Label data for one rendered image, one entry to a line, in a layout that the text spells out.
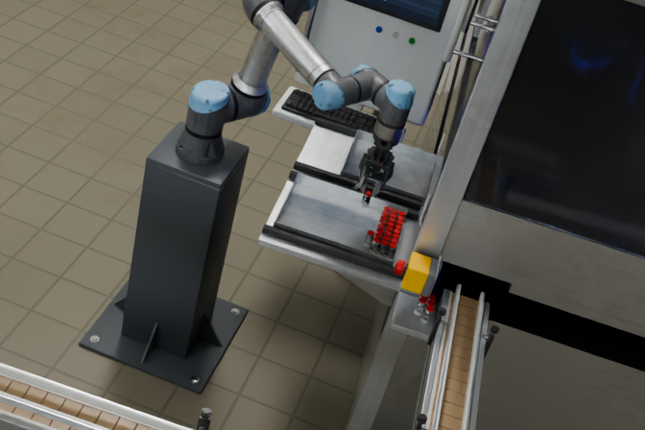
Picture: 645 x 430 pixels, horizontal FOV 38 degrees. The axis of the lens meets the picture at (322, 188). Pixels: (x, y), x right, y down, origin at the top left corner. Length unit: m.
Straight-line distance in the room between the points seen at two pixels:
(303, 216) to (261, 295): 1.08
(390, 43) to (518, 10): 1.23
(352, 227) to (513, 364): 0.58
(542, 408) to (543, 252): 0.53
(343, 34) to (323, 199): 0.77
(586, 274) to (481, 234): 0.28
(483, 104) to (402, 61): 1.13
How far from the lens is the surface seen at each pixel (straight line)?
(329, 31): 3.27
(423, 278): 2.32
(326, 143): 2.95
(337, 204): 2.69
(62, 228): 3.80
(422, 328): 2.39
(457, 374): 2.24
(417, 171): 2.95
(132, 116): 4.50
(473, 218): 2.31
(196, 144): 2.85
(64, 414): 1.90
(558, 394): 2.66
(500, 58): 2.10
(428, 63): 3.23
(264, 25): 2.51
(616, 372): 2.60
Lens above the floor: 2.45
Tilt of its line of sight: 35 degrees down
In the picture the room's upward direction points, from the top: 16 degrees clockwise
